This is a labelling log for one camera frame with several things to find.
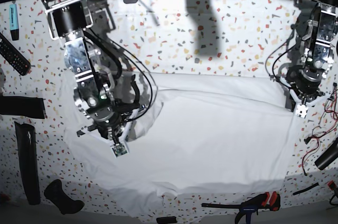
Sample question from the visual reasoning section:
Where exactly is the short black cable piece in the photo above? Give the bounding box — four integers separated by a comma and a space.
292, 182, 320, 196

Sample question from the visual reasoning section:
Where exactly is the black orange bar clamp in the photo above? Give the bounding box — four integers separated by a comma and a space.
201, 191, 281, 224

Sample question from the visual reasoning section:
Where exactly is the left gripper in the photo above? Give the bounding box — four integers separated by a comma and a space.
277, 65, 327, 112

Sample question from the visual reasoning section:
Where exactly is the terrazzo patterned table cloth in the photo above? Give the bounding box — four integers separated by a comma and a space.
0, 0, 338, 223

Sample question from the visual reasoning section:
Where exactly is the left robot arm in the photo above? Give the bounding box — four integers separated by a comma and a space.
278, 0, 337, 118

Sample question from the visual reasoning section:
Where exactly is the black tape strip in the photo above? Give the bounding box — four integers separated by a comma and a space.
1, 96, 46, 119

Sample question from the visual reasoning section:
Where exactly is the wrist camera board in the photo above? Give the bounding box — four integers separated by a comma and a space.
110, 143, 129, 158
294, 103, 308, 118

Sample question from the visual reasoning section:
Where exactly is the light blue highlighter marker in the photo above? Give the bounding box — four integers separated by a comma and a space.
9, 4, 19, 41

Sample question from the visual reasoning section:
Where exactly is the black cylinder right edge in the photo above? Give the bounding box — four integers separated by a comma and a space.
315, 138, 337, 171

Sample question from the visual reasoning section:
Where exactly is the small black rectangular device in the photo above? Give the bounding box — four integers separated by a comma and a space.
156, 216, 177, 224

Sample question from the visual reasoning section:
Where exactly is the small orange clip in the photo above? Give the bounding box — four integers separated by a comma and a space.
328, 181, 335, 189

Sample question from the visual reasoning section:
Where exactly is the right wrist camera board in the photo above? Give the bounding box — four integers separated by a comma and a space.
110, 143, 129, 158

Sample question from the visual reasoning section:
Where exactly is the white T-shirt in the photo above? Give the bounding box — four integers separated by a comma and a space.
60, 73, 303, 217

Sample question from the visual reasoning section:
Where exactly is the red black wire bundle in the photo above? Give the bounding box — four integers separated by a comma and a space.
301, 82, 338, 176

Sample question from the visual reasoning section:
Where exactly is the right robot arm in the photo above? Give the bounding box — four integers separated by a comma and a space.
41, 0, 140, 150

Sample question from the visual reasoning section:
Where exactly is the black TV remote control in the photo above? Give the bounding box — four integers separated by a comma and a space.
1, 34, 31, 76

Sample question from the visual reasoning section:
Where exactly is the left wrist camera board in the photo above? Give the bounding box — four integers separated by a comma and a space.
294, 103, 308, 118

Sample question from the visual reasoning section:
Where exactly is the black cylindrical tube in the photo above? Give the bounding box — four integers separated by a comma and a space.
14, 122, 41, 205

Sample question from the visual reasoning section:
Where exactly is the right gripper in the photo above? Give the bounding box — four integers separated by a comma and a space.
77, 75, 144, 145

